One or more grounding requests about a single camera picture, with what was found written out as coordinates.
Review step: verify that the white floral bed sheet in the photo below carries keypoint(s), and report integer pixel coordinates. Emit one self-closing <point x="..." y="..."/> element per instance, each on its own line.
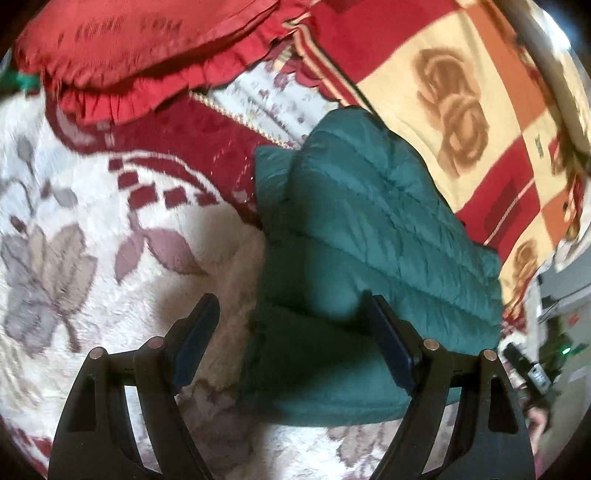
<point x="258" y="99"/>

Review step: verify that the green cloth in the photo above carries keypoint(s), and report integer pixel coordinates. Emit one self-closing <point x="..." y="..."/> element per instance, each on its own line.
<point x="27" y="81"/>

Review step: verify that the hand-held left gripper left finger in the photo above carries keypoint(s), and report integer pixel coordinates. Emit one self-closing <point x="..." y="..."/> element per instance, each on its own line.
<point x="196" y="341"/>

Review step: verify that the red cream rose blanket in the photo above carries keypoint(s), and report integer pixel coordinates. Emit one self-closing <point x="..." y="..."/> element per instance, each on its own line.
<point x="415" y="46"/>

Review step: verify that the white red plush blanket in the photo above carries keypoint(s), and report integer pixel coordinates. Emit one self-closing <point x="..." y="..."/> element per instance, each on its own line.
<point x="115" y="230"/>

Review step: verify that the pale curved bed rail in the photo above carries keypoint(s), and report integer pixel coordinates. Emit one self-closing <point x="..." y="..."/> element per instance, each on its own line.
<point x="540" y="60"/>

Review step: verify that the red ruffled heart pillow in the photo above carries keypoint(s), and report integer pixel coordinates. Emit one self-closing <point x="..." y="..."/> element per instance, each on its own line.
<point x="152" y="41"/>

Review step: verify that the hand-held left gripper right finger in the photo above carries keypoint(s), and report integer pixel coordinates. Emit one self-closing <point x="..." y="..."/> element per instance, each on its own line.
<point x="395" y="346"/>

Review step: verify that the green puffer jacket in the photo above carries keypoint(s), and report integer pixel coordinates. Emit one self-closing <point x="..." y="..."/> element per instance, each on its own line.
<point x="360" y="221"/>

